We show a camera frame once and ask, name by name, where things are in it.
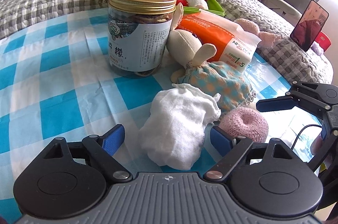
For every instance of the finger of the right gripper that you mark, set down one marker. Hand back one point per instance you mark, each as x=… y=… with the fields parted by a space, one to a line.
x=275 y=104

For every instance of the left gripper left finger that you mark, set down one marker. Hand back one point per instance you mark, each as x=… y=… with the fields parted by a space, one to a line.
x=100 y=151

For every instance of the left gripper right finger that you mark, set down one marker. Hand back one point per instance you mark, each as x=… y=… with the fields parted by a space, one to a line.
x=232 y=150

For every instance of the pink knitted round puff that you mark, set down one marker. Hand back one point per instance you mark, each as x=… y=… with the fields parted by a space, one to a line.
x=247 y=122

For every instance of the white gauze cloth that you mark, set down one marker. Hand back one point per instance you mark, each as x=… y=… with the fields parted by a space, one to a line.
x=174 y=135

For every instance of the pink fuzzy sock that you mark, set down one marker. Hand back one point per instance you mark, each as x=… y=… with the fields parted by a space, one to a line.
x=268 y=40

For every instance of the bunny doll blue dress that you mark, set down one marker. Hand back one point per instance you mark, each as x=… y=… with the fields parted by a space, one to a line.
x=210 y=77

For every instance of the orange white tissue pack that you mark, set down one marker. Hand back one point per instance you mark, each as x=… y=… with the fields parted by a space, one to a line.
x=234 y=45

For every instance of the blue checked tablecloth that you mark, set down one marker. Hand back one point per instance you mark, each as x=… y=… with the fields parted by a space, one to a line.
x=56 y=80

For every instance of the smartphone on stand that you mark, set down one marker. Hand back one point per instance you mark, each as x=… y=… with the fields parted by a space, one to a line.
x=309 y=26

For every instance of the white santa plush toy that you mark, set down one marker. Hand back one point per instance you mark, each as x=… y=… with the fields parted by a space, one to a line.
x=199 y=4

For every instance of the gold lid glass jar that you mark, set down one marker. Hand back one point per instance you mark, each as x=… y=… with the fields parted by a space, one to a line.
x=137 y=34

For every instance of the grey checked quilt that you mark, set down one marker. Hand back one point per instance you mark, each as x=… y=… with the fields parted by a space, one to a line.
x=285 y=56

